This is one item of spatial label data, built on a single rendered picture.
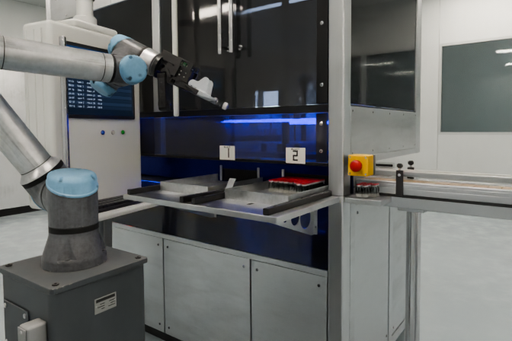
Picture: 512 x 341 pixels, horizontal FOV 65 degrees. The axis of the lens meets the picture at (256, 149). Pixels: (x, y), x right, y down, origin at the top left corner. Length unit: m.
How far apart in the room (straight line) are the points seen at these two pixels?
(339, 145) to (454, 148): 4.63
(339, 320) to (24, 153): 1.16
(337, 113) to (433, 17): 4.88
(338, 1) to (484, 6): 4.73
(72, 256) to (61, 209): 0.12
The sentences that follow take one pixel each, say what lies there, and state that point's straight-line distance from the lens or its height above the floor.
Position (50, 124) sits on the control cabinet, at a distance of 1.76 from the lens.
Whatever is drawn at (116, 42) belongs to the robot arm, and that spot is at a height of 1.38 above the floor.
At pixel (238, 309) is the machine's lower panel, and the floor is 0.35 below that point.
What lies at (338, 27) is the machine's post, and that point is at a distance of 1.49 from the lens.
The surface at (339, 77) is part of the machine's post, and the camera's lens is 1.45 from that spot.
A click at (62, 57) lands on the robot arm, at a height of 1.30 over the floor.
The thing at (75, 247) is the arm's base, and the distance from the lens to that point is 1.07.
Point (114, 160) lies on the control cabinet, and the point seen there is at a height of 0.98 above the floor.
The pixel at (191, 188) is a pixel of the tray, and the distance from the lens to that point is 1.52.
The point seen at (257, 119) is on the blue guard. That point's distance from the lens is 1.63.
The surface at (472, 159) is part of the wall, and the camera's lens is 5.98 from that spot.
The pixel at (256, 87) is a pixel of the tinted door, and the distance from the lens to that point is 1.65.
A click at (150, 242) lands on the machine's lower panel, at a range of 2.19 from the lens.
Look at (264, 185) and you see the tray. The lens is 1.59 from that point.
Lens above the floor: 1.12
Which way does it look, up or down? 3 degrees down
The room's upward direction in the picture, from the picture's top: straight up
